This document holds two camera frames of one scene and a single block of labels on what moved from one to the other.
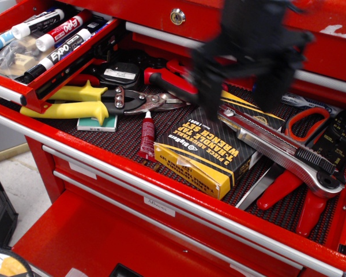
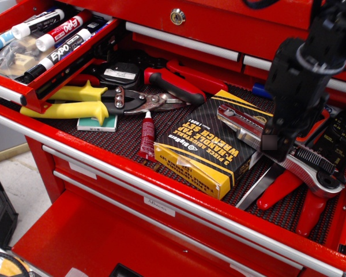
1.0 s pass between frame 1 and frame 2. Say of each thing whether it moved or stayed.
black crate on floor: stayed
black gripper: moved
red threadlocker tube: stayed
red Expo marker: stayed
